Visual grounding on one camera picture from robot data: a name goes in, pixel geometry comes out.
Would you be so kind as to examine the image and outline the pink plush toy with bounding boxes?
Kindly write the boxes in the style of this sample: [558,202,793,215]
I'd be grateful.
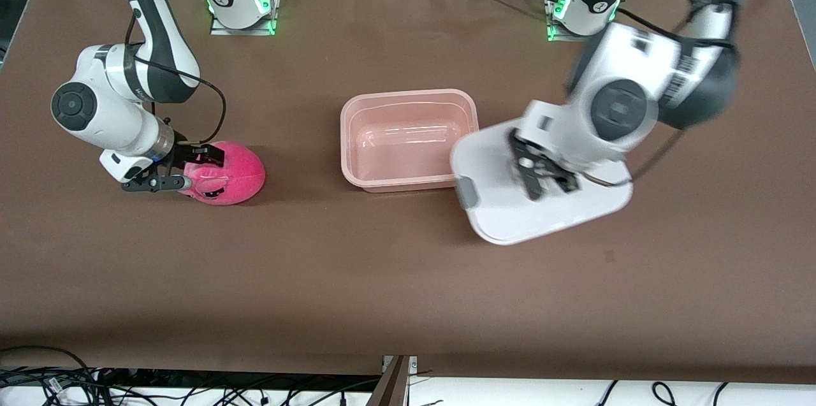
[178,141,266,206]

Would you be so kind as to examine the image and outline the white box lid grey latches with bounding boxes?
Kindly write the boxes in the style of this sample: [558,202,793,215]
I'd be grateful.
[449,122,635,246]

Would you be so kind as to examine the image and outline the pink translucent plastic box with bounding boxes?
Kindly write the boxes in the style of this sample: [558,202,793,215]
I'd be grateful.
[340,89,480,194]

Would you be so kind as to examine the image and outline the brown table cover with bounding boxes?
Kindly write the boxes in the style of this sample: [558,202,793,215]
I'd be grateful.
[0,0,816,388]

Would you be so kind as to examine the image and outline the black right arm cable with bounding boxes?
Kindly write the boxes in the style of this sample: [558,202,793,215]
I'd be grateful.
[124,8,227,145]

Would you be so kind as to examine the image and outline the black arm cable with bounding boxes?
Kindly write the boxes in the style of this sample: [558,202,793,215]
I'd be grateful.
[574,0,740,187]
[124,8,227,145]

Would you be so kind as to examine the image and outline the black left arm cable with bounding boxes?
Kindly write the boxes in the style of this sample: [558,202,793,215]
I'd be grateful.
[574,0,740,187]

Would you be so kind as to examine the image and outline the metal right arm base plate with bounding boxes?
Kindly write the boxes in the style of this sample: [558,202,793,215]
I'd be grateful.
[210,0,281,36]

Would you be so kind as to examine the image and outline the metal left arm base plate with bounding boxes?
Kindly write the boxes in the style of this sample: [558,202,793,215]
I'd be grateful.
[545,0,616,43]

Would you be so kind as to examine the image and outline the black looped cable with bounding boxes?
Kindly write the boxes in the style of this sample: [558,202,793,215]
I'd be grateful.
[0,345,96,406]

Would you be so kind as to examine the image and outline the aluminium camera post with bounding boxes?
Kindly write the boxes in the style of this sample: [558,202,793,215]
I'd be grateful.
[367,355,418,406]

